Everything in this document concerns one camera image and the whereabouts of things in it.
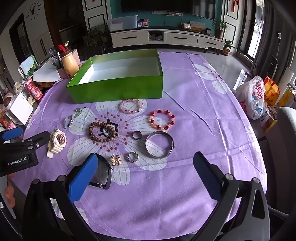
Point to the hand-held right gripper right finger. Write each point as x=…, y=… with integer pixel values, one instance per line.
x=207, y=175

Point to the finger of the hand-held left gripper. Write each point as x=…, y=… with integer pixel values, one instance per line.
x=11, y=134
x=37, y=141

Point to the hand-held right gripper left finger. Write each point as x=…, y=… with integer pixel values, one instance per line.
x=82, y=177

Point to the black wrist watch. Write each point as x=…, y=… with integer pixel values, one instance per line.
x=104, y=176

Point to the gold flower brooch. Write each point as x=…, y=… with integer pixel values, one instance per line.
x=115, y=160

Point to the silver bangle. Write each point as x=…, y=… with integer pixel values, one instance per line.
x=168, y=139

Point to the green cardboard box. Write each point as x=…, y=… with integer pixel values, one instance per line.
x=120, y=88

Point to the person's left hand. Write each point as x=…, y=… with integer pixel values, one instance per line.
x=10, y=197

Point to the white card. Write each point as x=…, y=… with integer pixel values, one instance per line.
x=20, y=107

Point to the purple floral tablecloth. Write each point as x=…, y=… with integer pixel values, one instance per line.
x=185, y=139

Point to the pink snack can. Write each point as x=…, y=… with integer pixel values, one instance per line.
x=33, y=89

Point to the green and white pack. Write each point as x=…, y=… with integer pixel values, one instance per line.
x=27, y=66

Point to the pink box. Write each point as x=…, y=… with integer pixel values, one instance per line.
x=63, y=73

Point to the cream bottle with brown lid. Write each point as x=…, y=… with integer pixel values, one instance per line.
x=69, y=64

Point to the grey chair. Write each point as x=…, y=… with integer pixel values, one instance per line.
x=284, y=139

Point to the white printed plastic bag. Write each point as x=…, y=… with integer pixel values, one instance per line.
x=251, y=97

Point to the grey remote control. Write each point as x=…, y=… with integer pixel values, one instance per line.
x=53, y=52

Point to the yellow paper bag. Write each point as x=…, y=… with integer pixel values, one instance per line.
x=271, y=90

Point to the large dark potted plant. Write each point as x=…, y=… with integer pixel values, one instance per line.
x=94, y=39

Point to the small green potted plant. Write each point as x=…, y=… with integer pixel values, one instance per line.
x=227, y=47

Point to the white television cabinet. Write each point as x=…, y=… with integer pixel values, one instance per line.
x=180, y=38

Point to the small alarm clock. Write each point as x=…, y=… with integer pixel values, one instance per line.
x=208, y=31

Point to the tall green potted plant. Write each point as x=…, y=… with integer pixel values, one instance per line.
x=219, y=30

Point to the clear storage bin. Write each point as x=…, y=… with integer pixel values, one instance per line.
x=122, y=23

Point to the white desk calendar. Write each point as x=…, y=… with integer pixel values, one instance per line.
x=197, y=25

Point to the grey curtain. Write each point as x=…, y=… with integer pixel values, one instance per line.
x=270, y=34

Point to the blue and red display box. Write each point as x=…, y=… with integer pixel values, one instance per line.
x=143, y=23

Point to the red hanging decoration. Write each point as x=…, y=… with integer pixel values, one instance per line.
x=234, y=5

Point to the flat screen television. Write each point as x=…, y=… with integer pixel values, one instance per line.
x=161, y=5

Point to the black wall clock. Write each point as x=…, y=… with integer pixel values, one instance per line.
x=34, y=10

